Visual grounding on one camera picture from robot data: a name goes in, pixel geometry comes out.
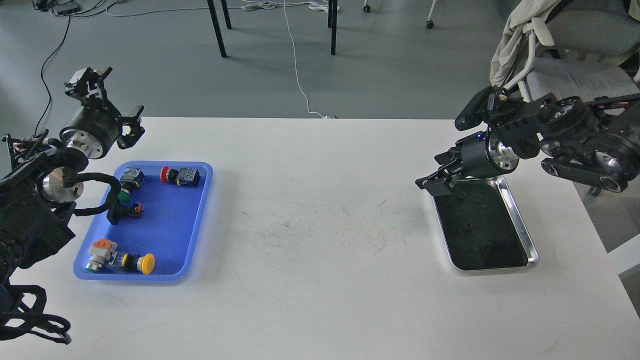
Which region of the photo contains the silver metal tray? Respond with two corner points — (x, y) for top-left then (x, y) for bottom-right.
(433, 176), (540, 274)

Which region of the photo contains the red push button switch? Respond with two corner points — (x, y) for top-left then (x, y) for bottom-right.
(159, 166), (201, 188)

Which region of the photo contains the green mushroom push button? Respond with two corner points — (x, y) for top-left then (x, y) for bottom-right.
(118, 167), (145, 203)

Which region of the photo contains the green button with orange block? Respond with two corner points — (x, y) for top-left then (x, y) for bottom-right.
(84, 238), (118, 274)

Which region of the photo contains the black knob selector switch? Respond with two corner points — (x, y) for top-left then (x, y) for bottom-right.
(106, 200), (144, 226)

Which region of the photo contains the grey office chair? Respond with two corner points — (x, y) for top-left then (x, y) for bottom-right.
(500, 0), (640, 197)

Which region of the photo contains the black floor cable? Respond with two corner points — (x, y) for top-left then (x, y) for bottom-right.
(30, 0), (121, 141)

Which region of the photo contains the white floor cable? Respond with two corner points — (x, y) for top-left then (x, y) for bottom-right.
(242, 0), (341, 120)

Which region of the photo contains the black table leg right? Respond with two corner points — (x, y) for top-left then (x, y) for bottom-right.
(327, 0), (339, 56)

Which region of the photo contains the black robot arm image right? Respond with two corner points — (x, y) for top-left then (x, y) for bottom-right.
(415, 86), (640, 197)

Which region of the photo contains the blue plastic tray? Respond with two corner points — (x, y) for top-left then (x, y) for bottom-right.
(72, 161), (214, 283)

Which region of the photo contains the black table leg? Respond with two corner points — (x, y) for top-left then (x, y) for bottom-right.
(327, 0), (339, 56)
(206, 0), (233, 59)

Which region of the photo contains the black table leg left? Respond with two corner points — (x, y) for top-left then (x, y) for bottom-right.
(206, 0), (233, 59)

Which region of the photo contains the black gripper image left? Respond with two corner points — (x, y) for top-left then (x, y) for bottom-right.
(59, 66), (146, 159)

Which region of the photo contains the yellow push button switch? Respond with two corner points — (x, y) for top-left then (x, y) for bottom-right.
(105, 251), (156, 275)

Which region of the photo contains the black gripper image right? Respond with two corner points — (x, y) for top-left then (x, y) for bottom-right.
(414, 133), (519, 198)

